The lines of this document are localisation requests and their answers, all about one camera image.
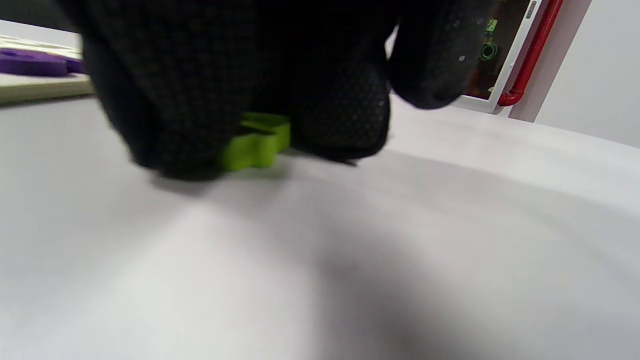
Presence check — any red pipe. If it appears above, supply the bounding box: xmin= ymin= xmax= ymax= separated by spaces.
xmin=497 ymin=0 xmax=565 ymax=107

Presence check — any person's right hand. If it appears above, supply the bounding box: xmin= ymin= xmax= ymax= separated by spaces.
xmin=55 ymin=0 xmax=495 ymax=181

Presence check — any glass door display cabinet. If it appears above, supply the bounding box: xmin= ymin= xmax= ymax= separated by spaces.
xmin=452 ymin=0 xmax=543 ymax=115

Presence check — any purple number-shaped math block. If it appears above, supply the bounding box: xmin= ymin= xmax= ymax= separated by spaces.
xmin=0 ymin=47 xmax=87 ymax=77

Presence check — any green math block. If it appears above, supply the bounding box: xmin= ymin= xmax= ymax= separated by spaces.
xmin=217 ymin=112 xmax=292 ymax=172

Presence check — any wooden math block puzzle board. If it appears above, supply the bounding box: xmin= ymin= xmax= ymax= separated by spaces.
xmin=0 ymin=35 xmax=96 ymax=106

